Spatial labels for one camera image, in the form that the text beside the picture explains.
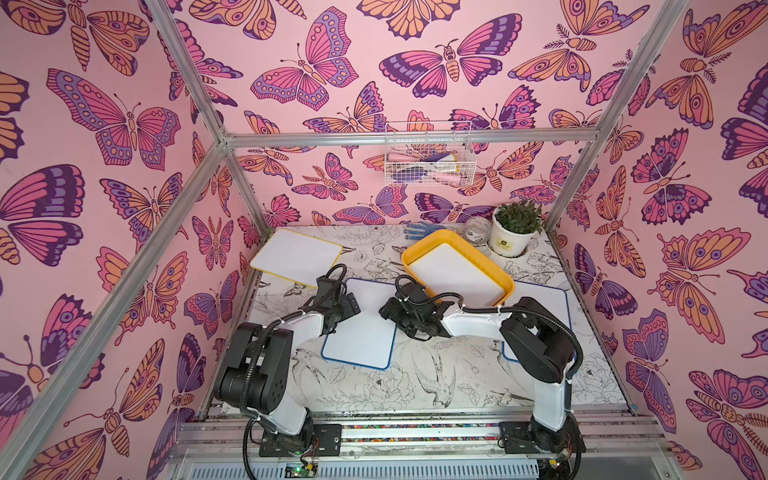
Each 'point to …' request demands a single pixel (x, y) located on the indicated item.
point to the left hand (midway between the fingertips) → (351, 306)
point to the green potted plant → (523, 217)
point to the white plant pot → (505, 242)
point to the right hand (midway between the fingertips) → (383, 313)
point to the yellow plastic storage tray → (447, 236)
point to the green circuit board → (300, 472)
